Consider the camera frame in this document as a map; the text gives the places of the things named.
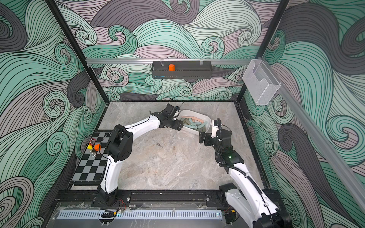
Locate white storage box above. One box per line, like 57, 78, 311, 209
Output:
177, 110, 212, 135

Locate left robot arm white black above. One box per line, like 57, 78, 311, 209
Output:
98, 112, 183, 205

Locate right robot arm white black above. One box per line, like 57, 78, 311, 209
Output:
199, 130, 293, 228

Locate pink folding knife top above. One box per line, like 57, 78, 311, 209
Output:
182, 116, 204, 123

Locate orange cube on shelf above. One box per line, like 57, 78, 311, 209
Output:
168, 64, 175, 71

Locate small colourful toy blocks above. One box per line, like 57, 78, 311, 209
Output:
87, 138, 101, 153

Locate checkerboard mat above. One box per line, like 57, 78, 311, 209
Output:
71, 130, 111, 186

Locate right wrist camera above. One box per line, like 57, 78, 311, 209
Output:
211, 118, 222, 139

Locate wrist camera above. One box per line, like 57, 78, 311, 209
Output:
211, 118, 222, 139
163, 104, 180, 118

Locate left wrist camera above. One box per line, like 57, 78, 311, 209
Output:
163, 104, 180, 118

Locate black wall shelf tray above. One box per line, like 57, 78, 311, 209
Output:
151, 61, 213, 80

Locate white slotted cable duct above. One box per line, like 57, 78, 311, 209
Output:
56, 210, 223, 220

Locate clear plastic wall bin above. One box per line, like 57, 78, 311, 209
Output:
242, 59, 281, 106

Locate aluminium rail back wall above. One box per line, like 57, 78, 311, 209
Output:
85, 58, 252, 66

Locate aluminium rail wall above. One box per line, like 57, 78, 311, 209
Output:
278, 83, 365, 211
85, 58, 252, 66

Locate aluminium rail right wall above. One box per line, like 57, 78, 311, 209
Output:
278, 83, 365, 211

